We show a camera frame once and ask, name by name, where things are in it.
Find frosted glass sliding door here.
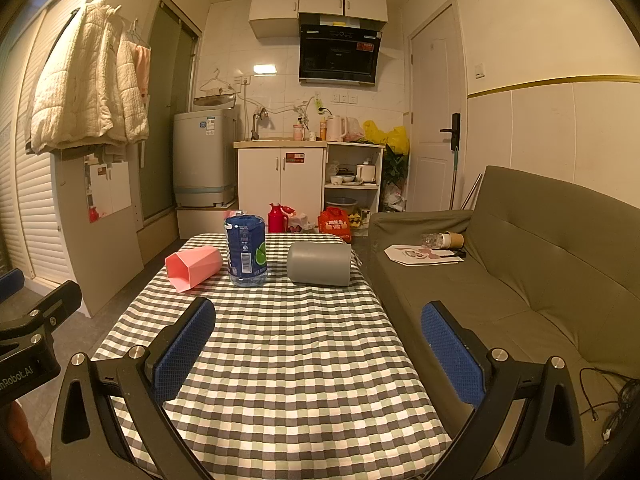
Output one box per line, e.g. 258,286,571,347
140,0,204,225

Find grey cup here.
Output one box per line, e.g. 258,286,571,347
286,241,353,288

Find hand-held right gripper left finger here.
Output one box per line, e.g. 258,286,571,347
50,296,217,480

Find white open shelf unit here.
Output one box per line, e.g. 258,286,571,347
322,141,386,227

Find black door handle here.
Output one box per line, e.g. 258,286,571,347
439,112,462,151

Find person's left hand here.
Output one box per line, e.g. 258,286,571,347
0,401,52,480

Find green leafy plant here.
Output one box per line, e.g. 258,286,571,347
383,144,410,194

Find pink garment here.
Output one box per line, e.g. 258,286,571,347
132,42,153,100

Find crumpled white plastic bag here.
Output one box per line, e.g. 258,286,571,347
382,182,409,213

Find black cables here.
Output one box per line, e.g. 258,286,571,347
579,367,640,442

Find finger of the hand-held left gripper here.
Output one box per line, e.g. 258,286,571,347
0,280,83,343
0,268,25,304

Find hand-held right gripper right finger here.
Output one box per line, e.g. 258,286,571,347
420,301,587,480

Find red thermos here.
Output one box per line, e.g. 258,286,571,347
267,203,287,234

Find grey washing machine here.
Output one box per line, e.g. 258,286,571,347
172,108,240,209

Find white washing machine plinth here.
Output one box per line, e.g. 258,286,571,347
174,200,241,241

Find green handled mop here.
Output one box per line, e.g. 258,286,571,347
449,146,460,210

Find checkered tablecloth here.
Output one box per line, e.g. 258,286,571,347
91,232,454,480

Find metal faucet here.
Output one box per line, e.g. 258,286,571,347
249,107,269,141

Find plastic wash basin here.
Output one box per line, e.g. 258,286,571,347
327,196,359,216

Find pink white bag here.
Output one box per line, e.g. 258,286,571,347
285,211,314,234

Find pink cup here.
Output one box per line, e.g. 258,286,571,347
165,244,224,294

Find red shopping bag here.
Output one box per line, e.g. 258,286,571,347
317,206,354,244

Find printed paper bag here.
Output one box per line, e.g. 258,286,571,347
384,243,466,265

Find wooden sticks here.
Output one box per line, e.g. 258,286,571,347
459,172,484,210

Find white electric kettle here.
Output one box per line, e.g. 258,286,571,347
325,114,349,144

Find black range hood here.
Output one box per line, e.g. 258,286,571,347
298,13,384,85

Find yellow plastic bag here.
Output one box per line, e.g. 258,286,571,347
362,119,411,157

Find basin on washing machine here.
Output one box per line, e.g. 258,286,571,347
192,93,236,110

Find white louvred wardrobe door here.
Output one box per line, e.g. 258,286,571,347
0,0,76,286

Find white wire hanger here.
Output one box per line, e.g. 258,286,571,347
199,67,237,95

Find white wardrobe side panel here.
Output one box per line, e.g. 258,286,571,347
49,0,162,319

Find olive green sofa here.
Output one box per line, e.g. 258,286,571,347
367,165,640,467

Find blue label water bottle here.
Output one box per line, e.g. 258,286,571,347
223,213,269,288

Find white sink base cabinet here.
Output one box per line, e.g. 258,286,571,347
233,139,329,234

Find white quilted jacket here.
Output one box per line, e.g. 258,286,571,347
29,0,151,155

